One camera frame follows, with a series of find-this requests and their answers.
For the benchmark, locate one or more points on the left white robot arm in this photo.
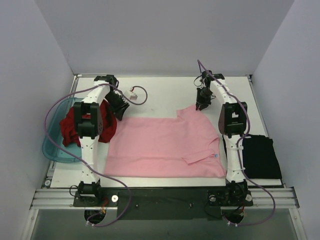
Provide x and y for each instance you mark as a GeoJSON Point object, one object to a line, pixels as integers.
{"type": "Point", "coordinates": [89, 126]}

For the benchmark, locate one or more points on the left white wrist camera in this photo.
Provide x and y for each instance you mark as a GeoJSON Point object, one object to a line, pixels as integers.
{"type": "Point", "coordinates": [131, 95]}

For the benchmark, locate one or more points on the pink t shirt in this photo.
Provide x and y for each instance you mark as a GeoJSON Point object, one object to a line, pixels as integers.
{"type": "Point", "coordinates": [186, 146]}

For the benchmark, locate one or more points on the teal plastic bin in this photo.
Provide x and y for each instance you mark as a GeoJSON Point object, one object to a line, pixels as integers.
{"type": "Point", "coordinates": [49, 150]}

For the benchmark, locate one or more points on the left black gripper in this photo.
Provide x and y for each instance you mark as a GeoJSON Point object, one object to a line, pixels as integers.
{"type": "Point", "coordinates": [119, 106]}

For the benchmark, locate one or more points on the black folded t shirt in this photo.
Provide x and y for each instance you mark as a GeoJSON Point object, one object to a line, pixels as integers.
{"type": "Point", "coordinates": [250, 158]}

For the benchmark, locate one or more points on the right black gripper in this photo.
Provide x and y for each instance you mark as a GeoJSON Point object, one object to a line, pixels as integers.
{"type": "Point", "coordinates": [202, 101]}

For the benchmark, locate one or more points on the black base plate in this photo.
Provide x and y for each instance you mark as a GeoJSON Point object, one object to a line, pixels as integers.
{"type": "Point", "coordinates": [169, 203]}

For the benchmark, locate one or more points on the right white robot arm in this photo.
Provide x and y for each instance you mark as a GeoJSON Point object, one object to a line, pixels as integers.
{"type": "Point", "coordinates": [232, 122]}

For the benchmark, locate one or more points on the red t shirt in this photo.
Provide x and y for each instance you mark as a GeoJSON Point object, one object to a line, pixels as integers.
{"type": "Point", "coordinates": [68, 132]}

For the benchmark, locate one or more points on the aluminium rail frame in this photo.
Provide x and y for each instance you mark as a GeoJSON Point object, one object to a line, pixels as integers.
{"type": "Point", "coordinates": [284, 198]}

